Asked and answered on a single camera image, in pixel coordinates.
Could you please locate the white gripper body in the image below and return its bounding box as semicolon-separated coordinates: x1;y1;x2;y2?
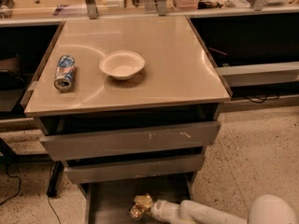
150;200;181;224

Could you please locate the black floor cable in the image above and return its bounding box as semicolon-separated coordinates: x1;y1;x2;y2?
0;163;22;207

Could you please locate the grey middle drawer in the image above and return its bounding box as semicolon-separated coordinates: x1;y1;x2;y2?
64;153;205;184

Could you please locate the white paper bowl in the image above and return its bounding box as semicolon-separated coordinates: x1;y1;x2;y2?
99;50;145;80

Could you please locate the blue crushed soda can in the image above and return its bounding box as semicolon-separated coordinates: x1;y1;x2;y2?
54;55;75;91

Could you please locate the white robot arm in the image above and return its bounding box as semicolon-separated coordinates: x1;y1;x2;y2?
130;194;299;224

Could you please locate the grey bottom drawer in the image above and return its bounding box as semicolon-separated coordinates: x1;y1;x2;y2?
85;173;193;224

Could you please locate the grey drawer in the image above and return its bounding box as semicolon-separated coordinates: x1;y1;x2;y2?
64;153;205;184
41;121;221;161
85;173;193;224

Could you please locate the grey top drawer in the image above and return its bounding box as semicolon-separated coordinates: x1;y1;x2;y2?
41;121;221;161

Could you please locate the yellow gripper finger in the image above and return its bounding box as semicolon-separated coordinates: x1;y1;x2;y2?
134;194;153;209

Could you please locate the orange soda can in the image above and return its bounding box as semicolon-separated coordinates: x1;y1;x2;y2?
129;203;150;220

